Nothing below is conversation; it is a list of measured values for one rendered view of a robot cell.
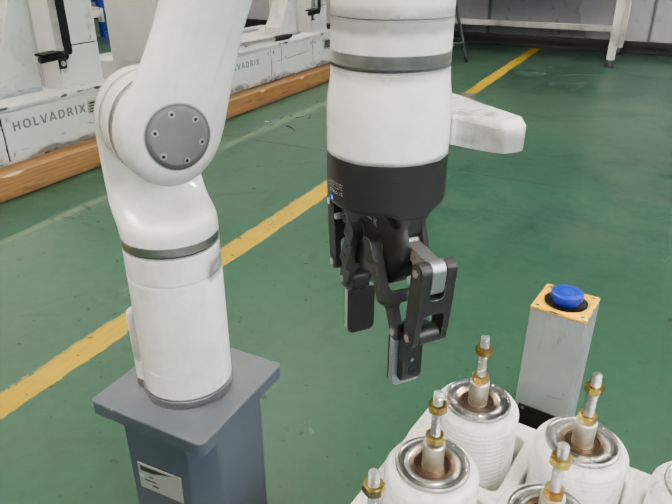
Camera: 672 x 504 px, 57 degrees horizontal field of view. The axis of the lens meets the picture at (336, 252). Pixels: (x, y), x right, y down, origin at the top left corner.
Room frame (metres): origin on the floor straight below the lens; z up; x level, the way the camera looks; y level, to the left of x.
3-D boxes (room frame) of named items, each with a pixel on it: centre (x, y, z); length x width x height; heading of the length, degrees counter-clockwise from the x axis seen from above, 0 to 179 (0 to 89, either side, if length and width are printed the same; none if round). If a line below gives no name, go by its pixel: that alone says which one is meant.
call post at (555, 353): (0.68, -0.30, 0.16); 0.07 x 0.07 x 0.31; 56
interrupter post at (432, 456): (0.47, -0.10, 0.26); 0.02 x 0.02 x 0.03
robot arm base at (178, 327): (0.54, 0.16, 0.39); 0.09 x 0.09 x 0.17; 63
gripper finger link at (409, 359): (0.33, -0.05, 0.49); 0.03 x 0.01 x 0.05; 24
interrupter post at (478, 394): (0.57, -0.16, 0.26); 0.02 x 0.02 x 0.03
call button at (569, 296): (0.68, -0.30, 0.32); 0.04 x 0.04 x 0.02
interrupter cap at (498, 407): (0.57, -0.16, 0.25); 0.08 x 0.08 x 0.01
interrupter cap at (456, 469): (0.47, -0.10, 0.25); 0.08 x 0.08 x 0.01
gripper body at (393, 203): (0.37, -0.03, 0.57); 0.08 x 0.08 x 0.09
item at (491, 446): (0.57, -0.16, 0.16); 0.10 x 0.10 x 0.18
